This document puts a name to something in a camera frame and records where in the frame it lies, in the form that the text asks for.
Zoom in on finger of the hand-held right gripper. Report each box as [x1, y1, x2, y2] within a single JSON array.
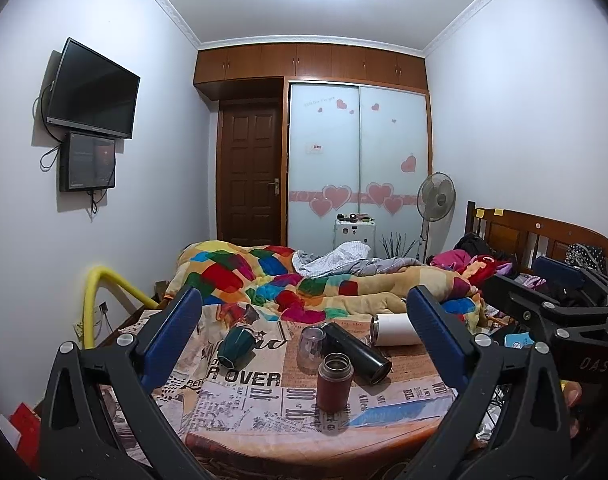
[[481, 274, 608, 347], [531, 255, 608, 311]]

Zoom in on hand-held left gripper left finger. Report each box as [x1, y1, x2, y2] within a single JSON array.
[[38, 285, 209, 480]]

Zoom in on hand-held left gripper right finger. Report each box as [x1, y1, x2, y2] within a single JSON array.
[[394, 285, 573, 480]]

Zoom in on dark green cup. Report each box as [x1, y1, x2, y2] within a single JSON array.
[[216, 326, 257, 370]]

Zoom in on white thermos cup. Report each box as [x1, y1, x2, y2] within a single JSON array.
[[370, 312, 423, 347]]

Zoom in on black thermos cup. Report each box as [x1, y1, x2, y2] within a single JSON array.
[[323, 321, 393, 386]]

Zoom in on brown thermos cup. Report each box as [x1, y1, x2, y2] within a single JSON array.
[[317, 352, 355, 414]]

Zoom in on clear glass cup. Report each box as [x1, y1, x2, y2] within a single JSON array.
[[297, 325, 329, 374]]

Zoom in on person's right hand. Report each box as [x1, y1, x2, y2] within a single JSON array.
[[560, 380, 583, 439]]

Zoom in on black white dotted bag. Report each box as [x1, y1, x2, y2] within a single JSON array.
[[564, 243, 608, 277]]

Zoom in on red plush toy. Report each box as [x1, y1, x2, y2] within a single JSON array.
[[463, 254, 507, 287]]

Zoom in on brown wooden headboard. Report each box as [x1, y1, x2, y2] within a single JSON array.
[[465, 201, 608, 283]]

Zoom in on pink clothing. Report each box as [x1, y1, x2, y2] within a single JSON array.
[[428, 249, 473, 272]]

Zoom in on colourful patchwork blanket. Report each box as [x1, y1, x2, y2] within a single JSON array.
[[165, 241, 486, 325]]

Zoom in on yellow padded pipe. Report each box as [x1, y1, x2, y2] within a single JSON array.
[[83, 266, 161, 349]]

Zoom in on dark dried twigs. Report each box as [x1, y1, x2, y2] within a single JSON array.
[[378, 232, 423, 262]]

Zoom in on standing electric fan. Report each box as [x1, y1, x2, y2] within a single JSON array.
[[416, 172, 457, 262]]

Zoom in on small white appliance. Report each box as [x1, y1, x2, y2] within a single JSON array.
[[333, 213, 377, 252]]

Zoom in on grey crumpled cloth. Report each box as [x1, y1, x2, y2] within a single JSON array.
[[292, 241, 423, 279]]

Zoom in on brown wooden door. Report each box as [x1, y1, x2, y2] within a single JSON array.
[[217, 100, 285, 247]]

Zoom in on red box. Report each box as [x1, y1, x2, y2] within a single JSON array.
[[8, 402, 43, 467]]

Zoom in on frosted wardrobe with heart stickers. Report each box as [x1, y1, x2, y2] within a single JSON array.
[[284, 77, 433, 262]]

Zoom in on brown wooden overhead cabinets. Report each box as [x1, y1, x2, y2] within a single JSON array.
[[193, 42, 430, 104]]

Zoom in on small black wall monitor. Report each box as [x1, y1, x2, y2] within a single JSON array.
[[59, 131, 117, 193]]

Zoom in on black television cable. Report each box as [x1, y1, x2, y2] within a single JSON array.
[[32, 79, 62, 172]]

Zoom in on wall-mounted black television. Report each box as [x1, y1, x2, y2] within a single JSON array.
[[46, 37, 141, 140]]

